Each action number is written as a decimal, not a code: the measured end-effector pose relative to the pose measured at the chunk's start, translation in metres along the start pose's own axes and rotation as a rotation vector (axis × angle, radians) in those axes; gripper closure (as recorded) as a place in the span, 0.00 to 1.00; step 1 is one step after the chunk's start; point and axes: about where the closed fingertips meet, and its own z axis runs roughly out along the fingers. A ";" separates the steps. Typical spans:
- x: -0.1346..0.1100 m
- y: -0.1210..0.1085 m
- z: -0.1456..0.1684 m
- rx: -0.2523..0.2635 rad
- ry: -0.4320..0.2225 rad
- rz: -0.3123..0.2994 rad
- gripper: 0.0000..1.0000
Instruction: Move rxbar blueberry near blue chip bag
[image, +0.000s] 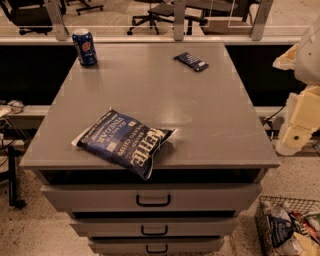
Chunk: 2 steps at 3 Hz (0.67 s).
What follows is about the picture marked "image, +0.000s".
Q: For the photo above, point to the grey drawer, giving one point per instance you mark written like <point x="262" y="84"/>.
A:
<point x="156" y="245"/>
<point x="151" y="197"/>
<point x="155" y="227"/>

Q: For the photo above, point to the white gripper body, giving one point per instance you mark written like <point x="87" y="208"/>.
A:
<point x="309" y="60"/>

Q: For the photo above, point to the top grey drawer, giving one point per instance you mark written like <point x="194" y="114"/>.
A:
<point x="151" y="197"/>

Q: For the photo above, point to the black office chair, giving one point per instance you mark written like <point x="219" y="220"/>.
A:
<point x="169" y="11"/>
<point x="28" y="15"/>

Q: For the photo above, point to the middle grey drawer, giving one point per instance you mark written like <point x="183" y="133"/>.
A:
<point x="155" y="227"/>

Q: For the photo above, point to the black office chair centre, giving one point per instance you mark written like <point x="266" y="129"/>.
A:
<point x="169" y="11"/>

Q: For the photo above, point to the blue kettle chip bag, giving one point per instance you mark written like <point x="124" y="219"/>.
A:
<point x="123" y="140"/>

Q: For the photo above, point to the bottom grey drawer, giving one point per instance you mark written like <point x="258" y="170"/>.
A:
<point x="156" y="245"/>

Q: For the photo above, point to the black office chair left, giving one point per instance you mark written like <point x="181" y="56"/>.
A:
<point x="28" y="15"/>

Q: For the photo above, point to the grey drawer cabinet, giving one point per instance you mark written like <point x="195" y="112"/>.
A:
<point x="218" y="137"/>

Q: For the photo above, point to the black stand left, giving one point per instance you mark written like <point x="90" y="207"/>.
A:
<point x="14" y="201"/>

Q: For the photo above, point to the wire basket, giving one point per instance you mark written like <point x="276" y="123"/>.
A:
<point x="297" y="244"/>

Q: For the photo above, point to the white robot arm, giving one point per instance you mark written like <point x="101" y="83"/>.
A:
<point x="307" y="63"/>

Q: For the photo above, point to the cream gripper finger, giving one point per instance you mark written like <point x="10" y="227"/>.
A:
<point x="287" y="60"/>
<point x="291" y="139"/>

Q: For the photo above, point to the blue rxbar blueberry bar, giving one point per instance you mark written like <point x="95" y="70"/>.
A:
<point x="191" y="61"/>

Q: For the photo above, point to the red snack bag in basket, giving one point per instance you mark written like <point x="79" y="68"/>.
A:
<point x="302" y="226"/>

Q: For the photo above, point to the blue pepsi can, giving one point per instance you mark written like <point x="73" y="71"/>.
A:
<point x="84" y="45"/>

